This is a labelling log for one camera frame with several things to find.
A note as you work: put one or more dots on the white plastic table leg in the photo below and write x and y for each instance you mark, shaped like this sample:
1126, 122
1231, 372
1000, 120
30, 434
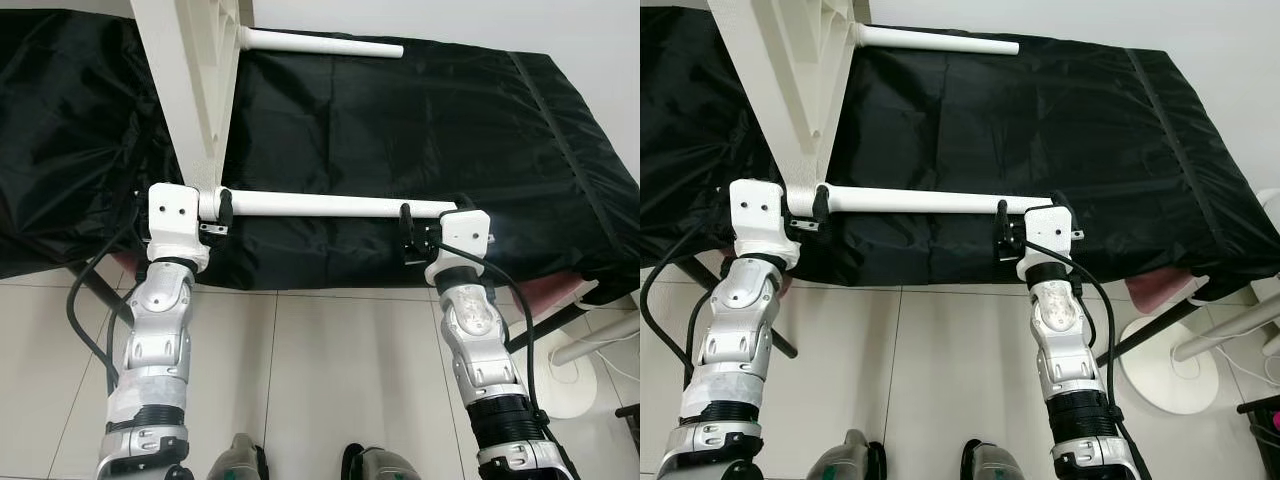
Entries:
940, 40
320, 43
930, 200
330, 205

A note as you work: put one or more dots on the white plastic table top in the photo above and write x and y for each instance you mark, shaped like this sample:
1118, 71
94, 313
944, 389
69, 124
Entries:
190, 60
780, 60

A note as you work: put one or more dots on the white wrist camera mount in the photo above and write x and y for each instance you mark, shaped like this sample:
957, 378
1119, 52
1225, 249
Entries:
755, 210
175, 215
1050, 232
465, 235

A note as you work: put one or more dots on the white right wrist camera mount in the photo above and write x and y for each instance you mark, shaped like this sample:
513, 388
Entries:
465, 235
1050, 232

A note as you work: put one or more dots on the white pedestal fan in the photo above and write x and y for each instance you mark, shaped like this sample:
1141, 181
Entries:
1170, 370
585, 370

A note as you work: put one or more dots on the grey robot left foot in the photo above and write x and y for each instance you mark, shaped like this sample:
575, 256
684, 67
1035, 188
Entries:
848, 458
238, 460

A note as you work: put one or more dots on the grey robot foot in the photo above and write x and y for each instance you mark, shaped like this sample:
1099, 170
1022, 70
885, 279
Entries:
1000, 462
238, 460
385, 463
848, 458

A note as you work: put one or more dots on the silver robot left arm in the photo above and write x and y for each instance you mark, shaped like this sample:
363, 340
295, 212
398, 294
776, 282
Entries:
740, 330
155, 340

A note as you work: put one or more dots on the black cloth table cover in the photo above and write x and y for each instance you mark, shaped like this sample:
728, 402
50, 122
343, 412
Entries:
400, 150
1000, 150

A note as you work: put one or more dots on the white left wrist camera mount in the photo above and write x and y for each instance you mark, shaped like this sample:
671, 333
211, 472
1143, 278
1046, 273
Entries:
175, 215
755, 210

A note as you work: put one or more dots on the grey robot right foot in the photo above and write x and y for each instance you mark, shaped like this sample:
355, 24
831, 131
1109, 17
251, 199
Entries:
385, 463
1000, 462

